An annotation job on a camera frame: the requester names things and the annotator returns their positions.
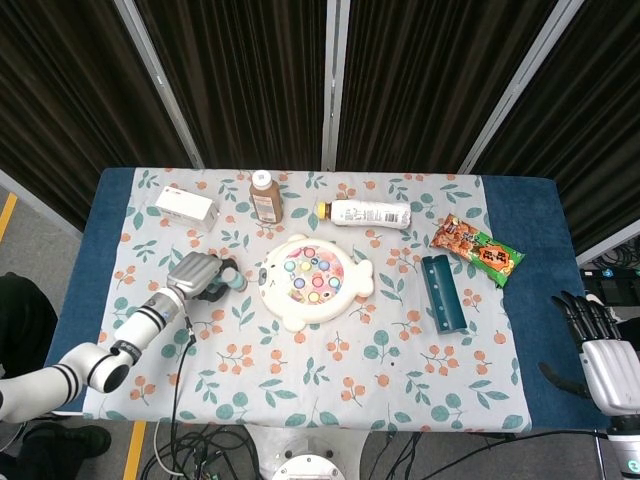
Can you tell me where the brown juice bottle white cap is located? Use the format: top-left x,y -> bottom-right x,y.
248,169 -> 285,225

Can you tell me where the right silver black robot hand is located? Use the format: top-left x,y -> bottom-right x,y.
538,291 -> 640,419

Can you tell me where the teal plastic tray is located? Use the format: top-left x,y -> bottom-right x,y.
420,253 -> 469,336

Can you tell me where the floral printed tablecloth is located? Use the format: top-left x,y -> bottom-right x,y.
82,167 -> 532,434

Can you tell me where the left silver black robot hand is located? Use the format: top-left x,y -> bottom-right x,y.
165,251 -> 239,303

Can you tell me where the white whack-a-mole game toy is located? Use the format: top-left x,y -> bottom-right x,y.
258,233 -> 375,332

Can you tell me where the black power strip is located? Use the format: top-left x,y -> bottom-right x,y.
579,266 -> 640,282

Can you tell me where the orange green snack packet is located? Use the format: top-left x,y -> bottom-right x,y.
429,213 -> 526,289

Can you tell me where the black floor cable bundle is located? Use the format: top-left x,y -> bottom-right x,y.
142,423 -> 261,480

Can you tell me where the white floor cable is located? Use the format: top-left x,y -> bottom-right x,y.
152,422 -> 182,477

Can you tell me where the white-labelled drink bottle yellow cap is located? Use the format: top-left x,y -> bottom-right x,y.
317,198 -> 412,231

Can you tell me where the white cardboard box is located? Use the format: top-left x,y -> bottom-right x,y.
154,185 -> 220,232

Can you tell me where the long black floor cable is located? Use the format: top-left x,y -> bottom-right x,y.
369,427 -> 609,480

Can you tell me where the dark blue table cover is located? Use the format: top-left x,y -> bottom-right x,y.
44,167 -> 609,431

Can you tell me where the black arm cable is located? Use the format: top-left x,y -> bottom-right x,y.
168,313 -> 199,476

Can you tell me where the dark pleated curtain panel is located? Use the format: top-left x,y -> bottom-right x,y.
0,0 -> 197,232
133,0 -> 331,171
336,0 -> 557,174
471,0 -> 640,256

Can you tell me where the light blue toy hammer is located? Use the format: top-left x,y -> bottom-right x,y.
207,267 -> 249,296

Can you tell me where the grey metal partition post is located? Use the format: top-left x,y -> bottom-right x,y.
112,0 -> 205,169
321,0 -> 351,172
457,0 -> 586,175

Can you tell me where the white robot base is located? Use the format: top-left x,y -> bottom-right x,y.
247,424 -> 371,480

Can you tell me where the grey metal partition rail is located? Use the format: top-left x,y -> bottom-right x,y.
574,231 -> 640,267

